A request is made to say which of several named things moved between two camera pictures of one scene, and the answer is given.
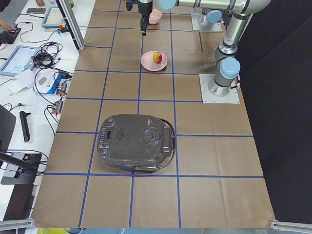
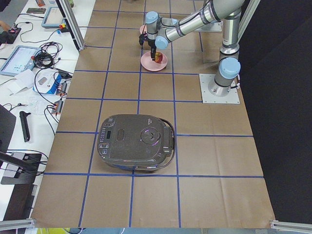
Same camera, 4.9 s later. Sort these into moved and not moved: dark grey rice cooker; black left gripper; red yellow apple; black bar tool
Moved: black left gripper
Not moved: black bar tool; red yellow apple; dark grey rice cooker
